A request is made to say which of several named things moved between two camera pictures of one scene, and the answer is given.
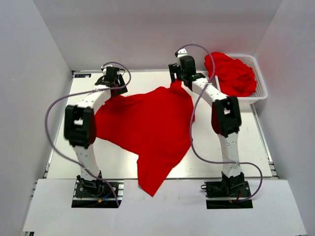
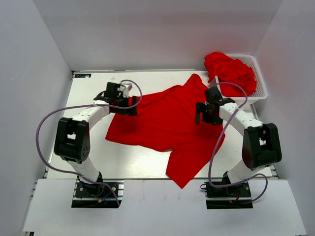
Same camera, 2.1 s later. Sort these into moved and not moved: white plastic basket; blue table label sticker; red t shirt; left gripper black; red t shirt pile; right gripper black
Moved: right gripper black; red t shirt; left gripper black
Not moved: red t shirt pile; blue table label sticker; white plastic basket
